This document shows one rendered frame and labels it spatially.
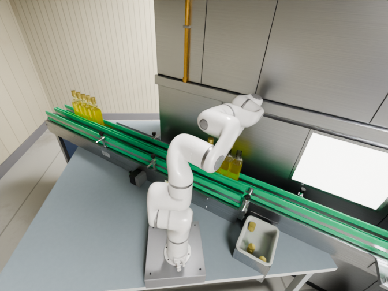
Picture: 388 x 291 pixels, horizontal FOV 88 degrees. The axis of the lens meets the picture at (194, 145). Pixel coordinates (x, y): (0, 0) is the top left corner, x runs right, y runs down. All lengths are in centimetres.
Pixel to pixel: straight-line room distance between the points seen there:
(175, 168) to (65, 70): 332
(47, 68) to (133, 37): 139
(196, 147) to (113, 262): 77
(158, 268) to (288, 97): 99
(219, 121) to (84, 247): 95
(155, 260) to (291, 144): 87
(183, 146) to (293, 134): 66
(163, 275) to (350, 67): 115
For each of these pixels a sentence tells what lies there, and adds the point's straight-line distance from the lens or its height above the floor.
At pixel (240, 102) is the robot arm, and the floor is 146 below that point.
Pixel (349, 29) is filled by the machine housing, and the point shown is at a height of 173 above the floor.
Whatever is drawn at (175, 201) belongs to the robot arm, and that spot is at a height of 124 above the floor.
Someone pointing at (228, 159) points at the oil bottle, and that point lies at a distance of 114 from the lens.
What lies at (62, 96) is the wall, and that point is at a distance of 400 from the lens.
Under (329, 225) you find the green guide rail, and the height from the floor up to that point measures 93.
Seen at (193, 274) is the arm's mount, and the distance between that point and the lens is 103.
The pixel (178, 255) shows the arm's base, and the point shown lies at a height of 90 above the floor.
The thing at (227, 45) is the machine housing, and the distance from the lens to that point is 112.
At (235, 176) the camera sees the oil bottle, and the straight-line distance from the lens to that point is 119.
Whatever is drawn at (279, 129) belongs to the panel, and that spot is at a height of 127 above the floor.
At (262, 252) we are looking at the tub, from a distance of 121.
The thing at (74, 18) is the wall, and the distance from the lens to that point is 358.
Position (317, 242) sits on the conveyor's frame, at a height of 80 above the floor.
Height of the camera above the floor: 179
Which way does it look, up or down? 35 degrees down
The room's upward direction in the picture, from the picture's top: 4 degrees clockwise
